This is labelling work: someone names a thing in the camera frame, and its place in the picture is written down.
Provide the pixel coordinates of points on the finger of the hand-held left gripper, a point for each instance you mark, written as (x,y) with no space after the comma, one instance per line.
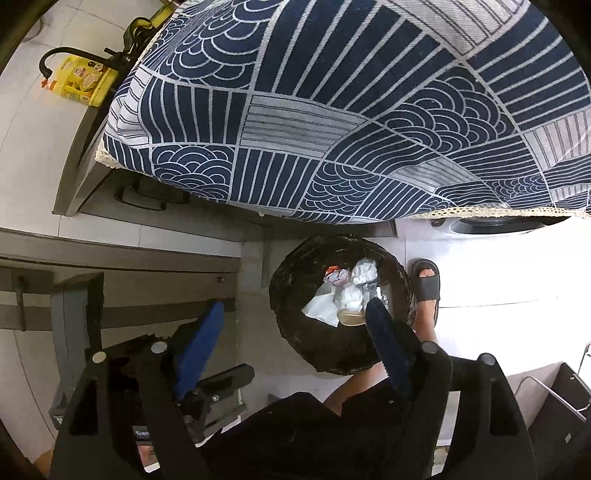
(221,401)
(231,376)

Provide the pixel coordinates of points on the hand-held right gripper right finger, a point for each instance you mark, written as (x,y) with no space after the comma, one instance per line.
(383,341)

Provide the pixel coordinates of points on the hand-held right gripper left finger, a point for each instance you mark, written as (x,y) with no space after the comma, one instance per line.
(198,350)

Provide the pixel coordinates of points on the white tissue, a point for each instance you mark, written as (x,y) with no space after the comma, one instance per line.
(323,309)

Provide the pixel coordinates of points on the large foil ball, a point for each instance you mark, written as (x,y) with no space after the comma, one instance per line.
(364,271)

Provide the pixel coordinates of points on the black bag lined bin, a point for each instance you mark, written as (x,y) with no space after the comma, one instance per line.
(300,341)

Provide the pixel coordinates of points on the red snack wrapper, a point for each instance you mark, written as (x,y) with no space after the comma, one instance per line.
(337,275)

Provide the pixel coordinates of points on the person's leg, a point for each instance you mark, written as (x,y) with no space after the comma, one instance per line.
(360,392)

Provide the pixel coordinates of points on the black slipper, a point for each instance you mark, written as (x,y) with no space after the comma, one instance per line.
(427,290)

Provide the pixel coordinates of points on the person's black shorts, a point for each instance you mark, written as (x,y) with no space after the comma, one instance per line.
(300,438)

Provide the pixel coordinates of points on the dark box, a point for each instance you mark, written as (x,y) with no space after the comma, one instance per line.
(568,397)

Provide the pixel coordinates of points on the yellow dish soap bottle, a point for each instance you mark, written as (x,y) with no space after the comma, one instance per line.
(83,81)

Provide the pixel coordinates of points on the blue white patterned tablecloth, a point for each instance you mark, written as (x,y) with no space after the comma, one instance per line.
(323,92)

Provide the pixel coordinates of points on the black faucet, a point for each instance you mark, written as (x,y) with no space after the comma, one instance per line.
(121,62)

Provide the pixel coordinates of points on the yellow black dish cloth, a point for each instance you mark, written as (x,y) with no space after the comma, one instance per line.
(138,27)

